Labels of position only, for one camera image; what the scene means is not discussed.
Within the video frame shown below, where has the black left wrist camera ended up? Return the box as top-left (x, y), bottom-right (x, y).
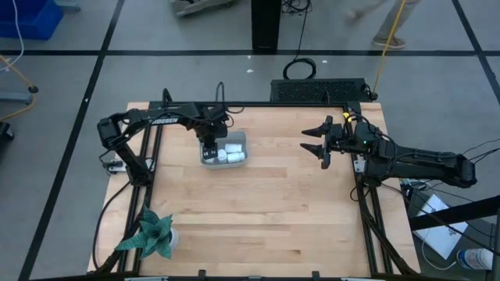
top-left (209, 105), bottom-right (231, 129)

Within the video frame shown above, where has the green plant in white pot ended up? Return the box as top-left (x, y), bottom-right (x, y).
top-left (113, 204), bottom-right (181, 261)

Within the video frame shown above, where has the yellow hanging cable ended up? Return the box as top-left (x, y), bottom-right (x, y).
top-left (371, 0), bottom-right (408, 98)

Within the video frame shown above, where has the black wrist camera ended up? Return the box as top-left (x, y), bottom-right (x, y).
top-left (352, 120), bottom-right (383, 154)
top-left (209, 105), bottom-right (231, 129)

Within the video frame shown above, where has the yellow floor cable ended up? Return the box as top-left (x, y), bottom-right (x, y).
top-left (0, 54), bottom-right (39, 123)

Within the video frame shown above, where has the white laptop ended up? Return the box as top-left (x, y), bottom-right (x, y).
top-left (412, 193), bottom-right (470, 261)

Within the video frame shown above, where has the grey floor object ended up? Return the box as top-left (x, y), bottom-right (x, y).
top-left (54, 0), bottom-right (82, 12)

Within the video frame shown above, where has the small grey control box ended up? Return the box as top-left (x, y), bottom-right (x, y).
top-left (103, 158), bottom-right (128, 174)

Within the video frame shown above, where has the white bottle blue label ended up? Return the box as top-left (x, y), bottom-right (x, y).
top-left (455, 247), bottom-right (495, 272)

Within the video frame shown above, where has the black upright pillar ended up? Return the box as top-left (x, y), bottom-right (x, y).
top-left (251, 0), bottom-right (283, 55)

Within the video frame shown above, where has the cluttered power strip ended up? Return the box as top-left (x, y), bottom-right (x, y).
top-left (398, 177), bottom-right (423, 193)

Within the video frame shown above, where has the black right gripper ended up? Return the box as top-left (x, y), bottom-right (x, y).
top-left (299, 115), bottom-right (355, 170)

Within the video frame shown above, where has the grey cart base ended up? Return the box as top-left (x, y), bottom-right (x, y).
top-left (169, 0), bottom-right (238, 17)

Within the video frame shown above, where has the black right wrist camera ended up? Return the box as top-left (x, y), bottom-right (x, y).
top-left (352, 120), bottom-right (383, 154)

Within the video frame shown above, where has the person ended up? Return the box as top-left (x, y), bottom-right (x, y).
top-left (345, 0), bottom-right (423, 51)

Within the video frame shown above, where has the black floor object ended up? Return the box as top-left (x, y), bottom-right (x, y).
top-left (0, 121), bottom-right (16, 142)

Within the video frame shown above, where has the grey flat stand base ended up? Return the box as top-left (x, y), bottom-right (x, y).
top-left (0, 91), bottom-right (34, 105)

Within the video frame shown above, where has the grey plastic basket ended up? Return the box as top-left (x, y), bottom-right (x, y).
top-left (198, 130), bottom-right (249, 170)

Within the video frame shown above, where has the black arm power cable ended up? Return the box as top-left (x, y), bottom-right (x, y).
top-left (91, 180), bottom-right (134, 271)

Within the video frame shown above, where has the black perforated computer case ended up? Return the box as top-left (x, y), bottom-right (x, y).
top-left (270, 77), bottom-right (369, 105)

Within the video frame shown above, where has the black metal beam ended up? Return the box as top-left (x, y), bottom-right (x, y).
top-left (408, 194), bottom-right (500, 232)

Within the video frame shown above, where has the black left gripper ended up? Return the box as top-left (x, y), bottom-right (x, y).
top-left (194, 116), bottom-right (230, 159)

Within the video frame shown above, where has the black coiled floor cable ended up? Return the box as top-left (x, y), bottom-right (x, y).
top-left (280, 0), bottom-right (318, 81)

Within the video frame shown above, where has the white floor cable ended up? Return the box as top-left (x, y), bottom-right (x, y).
top-left (0, 0), bottom-right (25, 73)

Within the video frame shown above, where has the black aluminium table frame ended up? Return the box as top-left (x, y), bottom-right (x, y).
top-left (92, 100), bottom-right (422, 279)

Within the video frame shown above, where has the blue plastic bin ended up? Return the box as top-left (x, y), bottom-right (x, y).
top-left (0, 0), bottom-right (65, 41)

